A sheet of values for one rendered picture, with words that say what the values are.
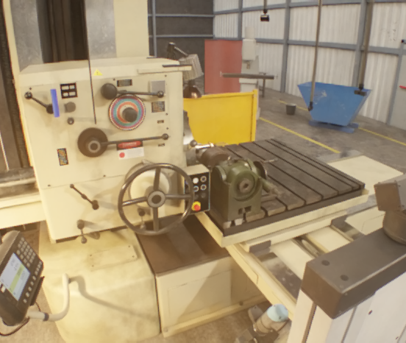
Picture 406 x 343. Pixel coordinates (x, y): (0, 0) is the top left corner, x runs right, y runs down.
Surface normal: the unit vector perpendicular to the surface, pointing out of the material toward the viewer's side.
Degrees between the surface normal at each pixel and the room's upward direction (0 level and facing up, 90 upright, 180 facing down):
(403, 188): 61
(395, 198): 90
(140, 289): 90
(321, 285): 90
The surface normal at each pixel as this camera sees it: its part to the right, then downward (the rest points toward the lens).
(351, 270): 0.00, -0.91
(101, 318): 0.36, 0.38
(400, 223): -0.81, 0.24
